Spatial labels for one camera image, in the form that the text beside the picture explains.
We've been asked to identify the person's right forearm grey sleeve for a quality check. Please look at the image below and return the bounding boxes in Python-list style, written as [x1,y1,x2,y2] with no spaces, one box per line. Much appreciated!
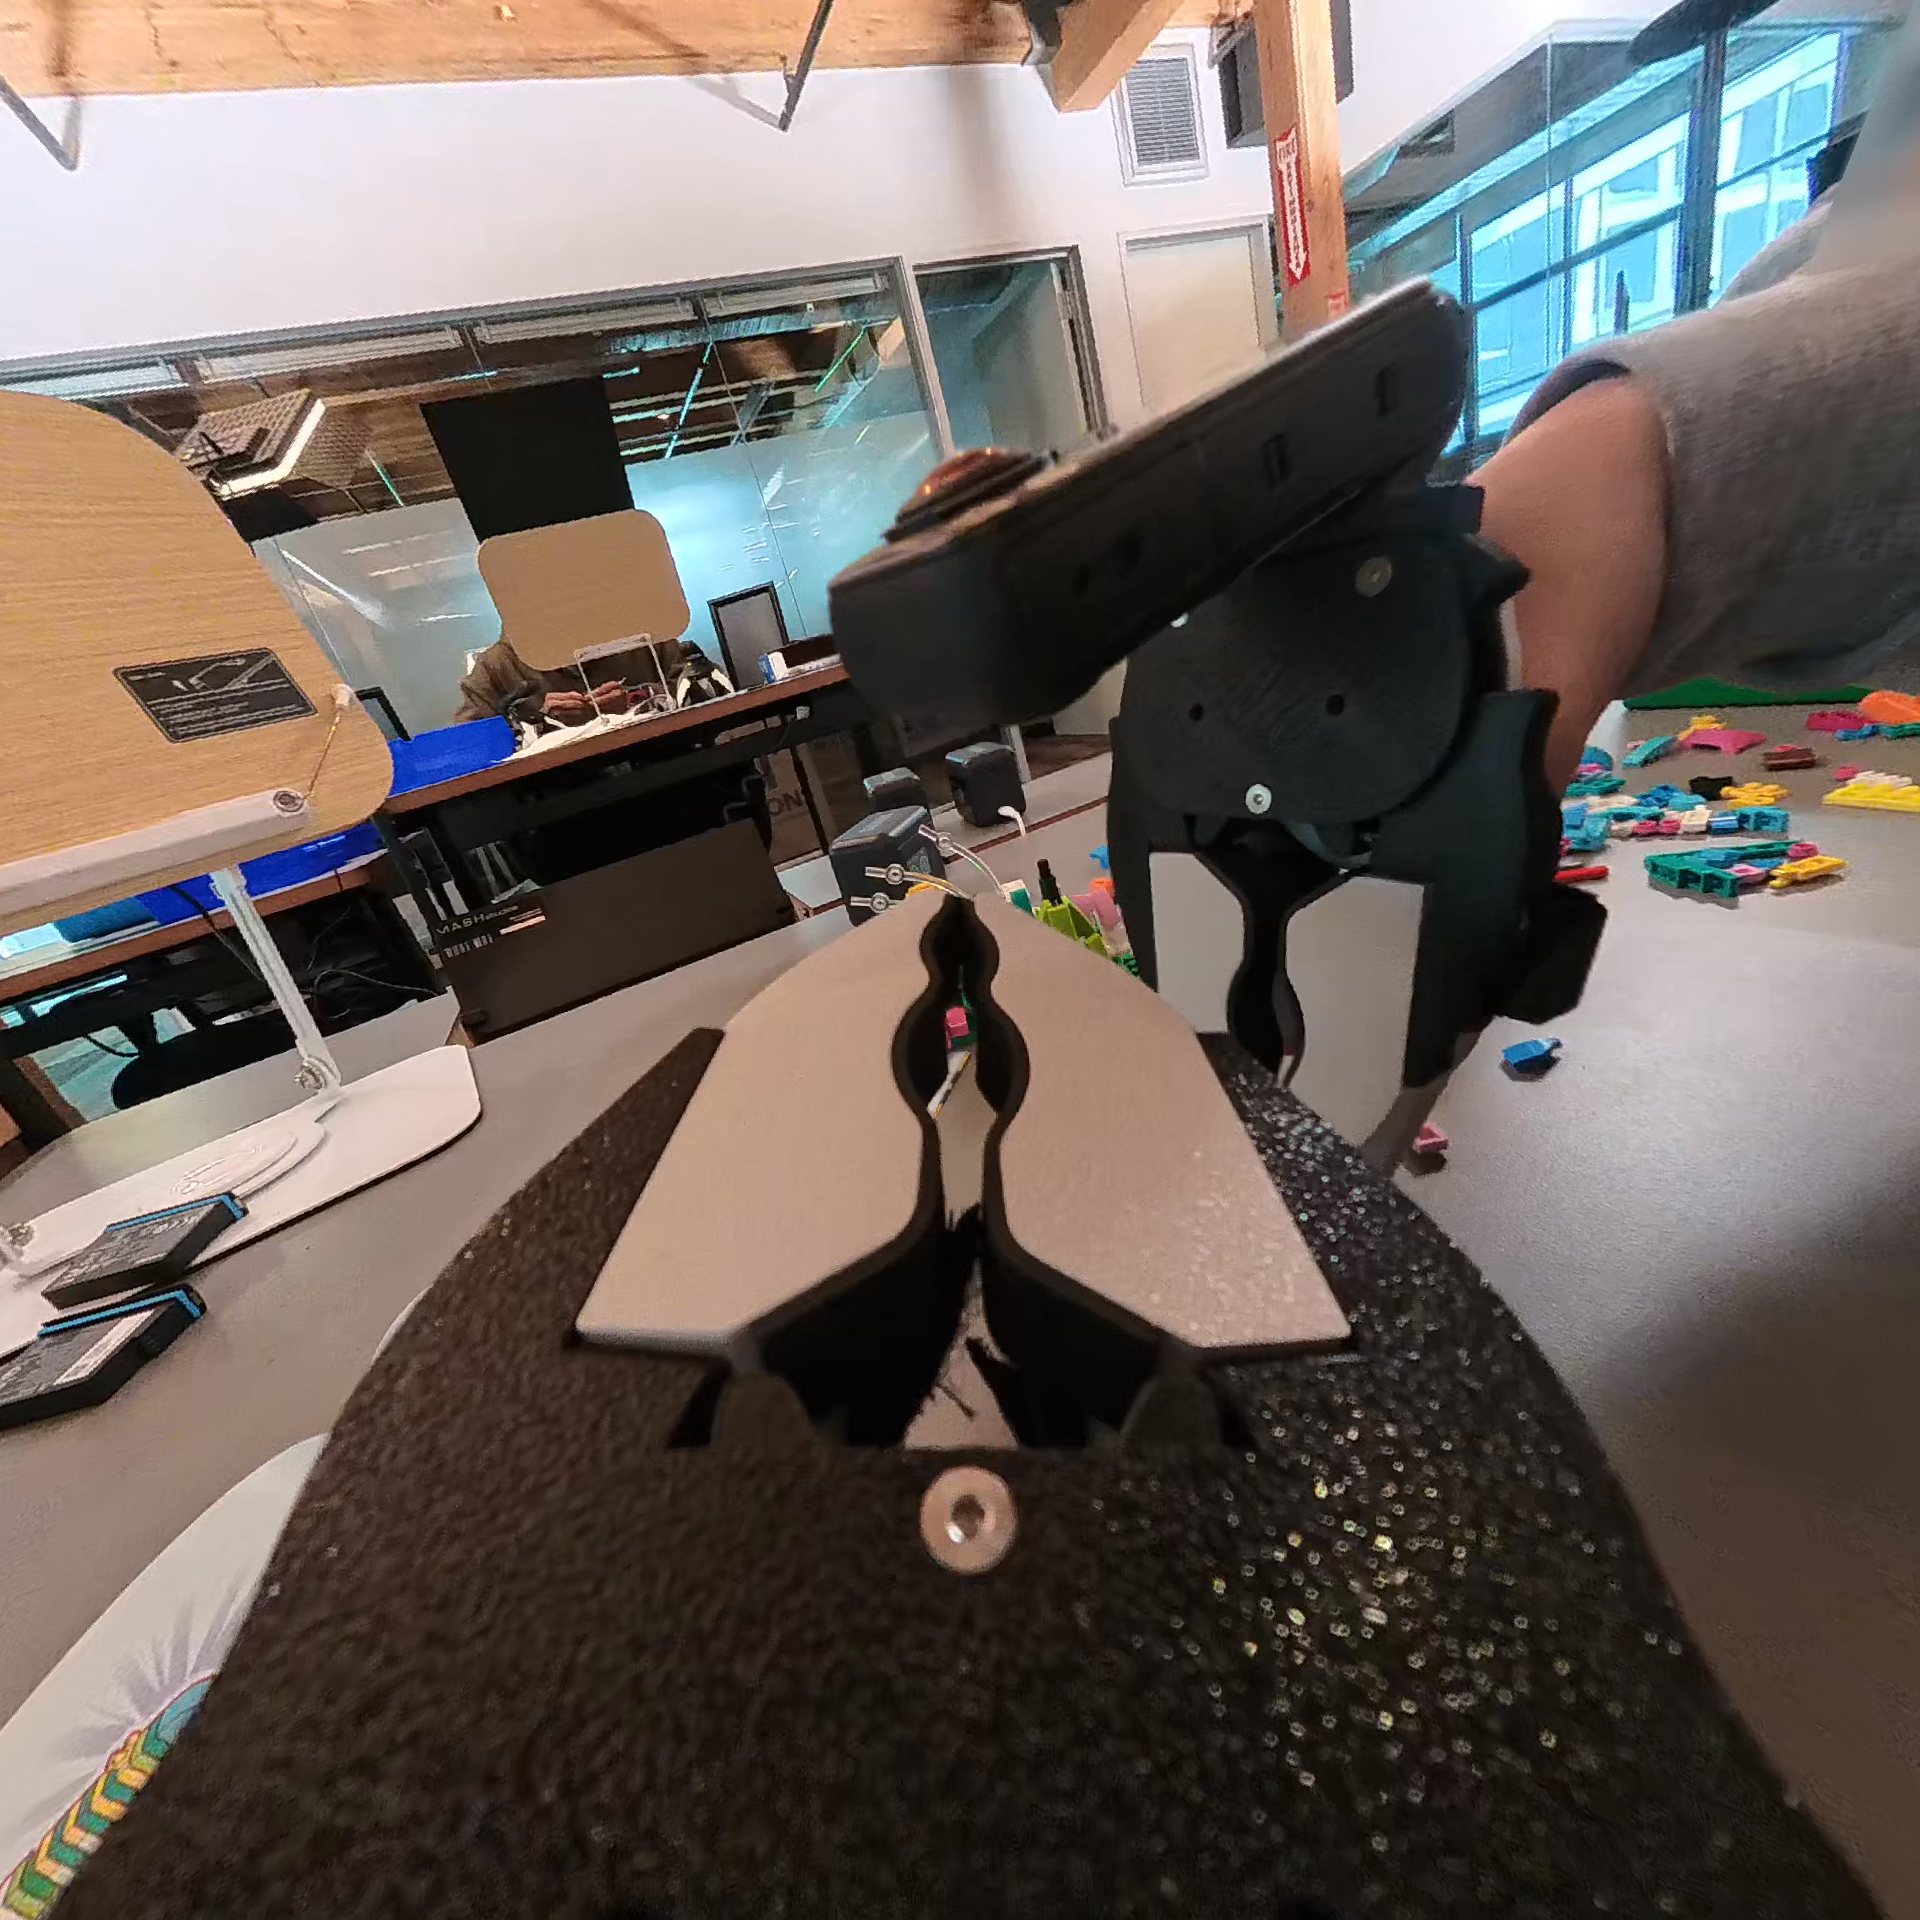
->
[1498,195,1920,707]

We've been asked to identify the blue plastic bin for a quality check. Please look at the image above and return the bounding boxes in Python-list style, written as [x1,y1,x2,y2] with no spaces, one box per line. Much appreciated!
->
[46,827,384,922]
[393,717,516,791]

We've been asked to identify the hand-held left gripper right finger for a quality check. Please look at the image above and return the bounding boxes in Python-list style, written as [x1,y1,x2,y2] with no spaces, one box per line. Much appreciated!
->
[957,895,1354,1370]

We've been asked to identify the green toy brick garden model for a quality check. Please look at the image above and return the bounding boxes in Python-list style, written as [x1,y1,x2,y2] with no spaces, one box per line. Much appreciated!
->
[936,857,1146,1118]

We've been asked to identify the long wooden work table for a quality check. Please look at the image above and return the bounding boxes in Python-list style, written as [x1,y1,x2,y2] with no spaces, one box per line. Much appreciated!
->
[0,658,873,964]

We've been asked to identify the wooden lamp clear stand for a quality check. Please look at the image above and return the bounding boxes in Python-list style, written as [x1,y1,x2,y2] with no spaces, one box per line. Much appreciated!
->
[477,508,692,716]

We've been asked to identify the small black monitor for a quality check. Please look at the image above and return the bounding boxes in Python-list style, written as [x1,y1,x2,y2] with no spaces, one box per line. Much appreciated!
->
[707,584,791,682]

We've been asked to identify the white wall vent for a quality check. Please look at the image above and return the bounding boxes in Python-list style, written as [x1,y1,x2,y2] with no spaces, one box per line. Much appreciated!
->
[1114,44,1208,185]

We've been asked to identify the black disc floor lamp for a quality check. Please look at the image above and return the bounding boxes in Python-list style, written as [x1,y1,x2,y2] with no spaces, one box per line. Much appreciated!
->
[1627,0,1868,315]

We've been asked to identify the wooden post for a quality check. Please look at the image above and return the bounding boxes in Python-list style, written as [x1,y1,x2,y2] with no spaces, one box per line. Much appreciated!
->
[1249,0,1353,338]

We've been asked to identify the white door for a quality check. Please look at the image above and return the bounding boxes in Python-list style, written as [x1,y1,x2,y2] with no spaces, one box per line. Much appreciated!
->
[1117,225,1276,415]

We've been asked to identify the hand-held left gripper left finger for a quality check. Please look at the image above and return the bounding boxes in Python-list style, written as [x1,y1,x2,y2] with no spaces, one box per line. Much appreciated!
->
[576,895,977,1368]

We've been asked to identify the person's right hand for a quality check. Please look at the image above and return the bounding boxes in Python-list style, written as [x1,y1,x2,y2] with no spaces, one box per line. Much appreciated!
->
[1475,397,1674,780]

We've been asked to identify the black wall speaker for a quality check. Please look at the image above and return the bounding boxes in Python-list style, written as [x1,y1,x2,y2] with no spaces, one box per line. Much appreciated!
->
[1216,0,1353,150]

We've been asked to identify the wooden desk lamp white base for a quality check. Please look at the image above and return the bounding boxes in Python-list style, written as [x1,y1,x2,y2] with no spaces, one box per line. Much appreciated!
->
[0,388,485,1322]

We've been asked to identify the toy instruction booklet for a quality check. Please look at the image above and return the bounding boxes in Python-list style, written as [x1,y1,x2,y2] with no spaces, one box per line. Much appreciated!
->
[0,1432,332,1920]

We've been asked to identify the colourful toy bricks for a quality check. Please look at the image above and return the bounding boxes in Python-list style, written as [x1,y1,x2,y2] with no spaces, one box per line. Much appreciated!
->
[1550,682,1920,904]

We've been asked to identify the cardboard box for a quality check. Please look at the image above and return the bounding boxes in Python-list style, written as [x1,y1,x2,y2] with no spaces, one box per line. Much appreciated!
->
[752,752,855,900]

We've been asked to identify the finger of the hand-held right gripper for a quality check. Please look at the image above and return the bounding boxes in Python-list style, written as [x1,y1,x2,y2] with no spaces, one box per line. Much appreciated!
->
[1318,863,1553,1177]
[1114,808,1309,1091]

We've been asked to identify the green plastic bin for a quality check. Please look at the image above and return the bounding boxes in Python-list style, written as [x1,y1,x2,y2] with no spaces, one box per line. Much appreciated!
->
[1623,677,1879,712]

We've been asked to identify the black wall panel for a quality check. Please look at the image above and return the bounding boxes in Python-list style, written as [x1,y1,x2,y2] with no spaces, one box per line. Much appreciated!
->
[420,375,632,525]

